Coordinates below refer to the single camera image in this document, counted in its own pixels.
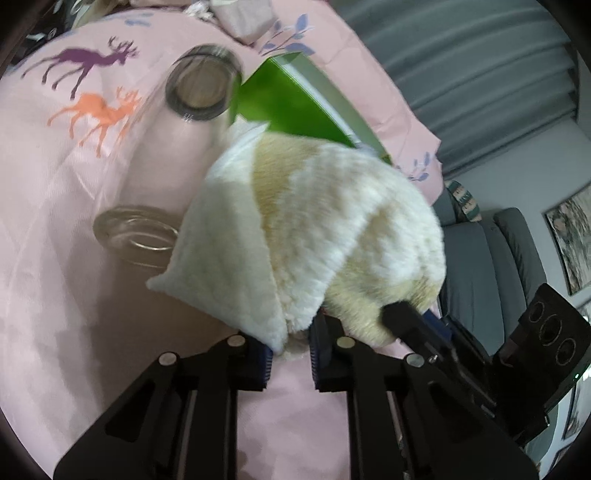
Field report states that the cream white knit cloth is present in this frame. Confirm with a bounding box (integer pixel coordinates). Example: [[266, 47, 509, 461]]
[[147, 122, 446, 358]]

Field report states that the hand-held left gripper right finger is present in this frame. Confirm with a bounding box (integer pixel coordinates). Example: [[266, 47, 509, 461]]
[[308, 316, 539, 480]]

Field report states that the clear glass dish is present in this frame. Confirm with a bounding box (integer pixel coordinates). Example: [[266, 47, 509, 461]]
[[92, 205, 180, 271]]

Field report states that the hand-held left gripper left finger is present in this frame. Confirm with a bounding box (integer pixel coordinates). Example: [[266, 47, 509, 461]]
[[53, 335, 273, 480]]

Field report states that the green box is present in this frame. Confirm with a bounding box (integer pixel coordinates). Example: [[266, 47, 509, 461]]
[[228, 52, 393, 164]]

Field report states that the grey sofa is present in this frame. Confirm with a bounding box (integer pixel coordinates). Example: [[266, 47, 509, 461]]
[[434, 189, 548, 358]]

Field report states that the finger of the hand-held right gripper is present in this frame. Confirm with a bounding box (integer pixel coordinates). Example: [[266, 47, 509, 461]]
[[381, 301, 502, 418], [425, 310, 497, 370]]

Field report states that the small framed wall picture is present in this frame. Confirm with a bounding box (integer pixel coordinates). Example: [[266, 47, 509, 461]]
[[561, 378, 587, 441]]

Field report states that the pink deer print bedsheet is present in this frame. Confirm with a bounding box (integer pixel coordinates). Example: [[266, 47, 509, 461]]
[[0, 0, 441, 480]]

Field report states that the patterned cushion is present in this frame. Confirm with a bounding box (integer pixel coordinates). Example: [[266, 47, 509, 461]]
[[444, 180, 483, 224]]

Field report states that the grey curtain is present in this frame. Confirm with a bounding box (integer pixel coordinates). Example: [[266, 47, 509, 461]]
[[330, 0, 583, 162]]

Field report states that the round glass jar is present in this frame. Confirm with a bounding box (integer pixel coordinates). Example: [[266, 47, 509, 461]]
[[165, 44, 243, 123]]

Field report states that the pale pink clothing pile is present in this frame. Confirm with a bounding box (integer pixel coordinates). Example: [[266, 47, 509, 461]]
[[203, 0, 282, 44]]

